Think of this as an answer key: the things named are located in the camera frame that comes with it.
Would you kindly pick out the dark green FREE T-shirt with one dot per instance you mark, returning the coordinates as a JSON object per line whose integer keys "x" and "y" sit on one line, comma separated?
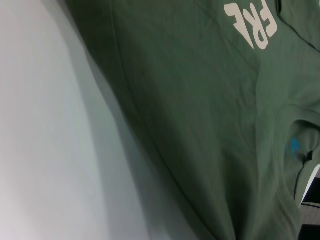
{"x": 200, "y": 100}

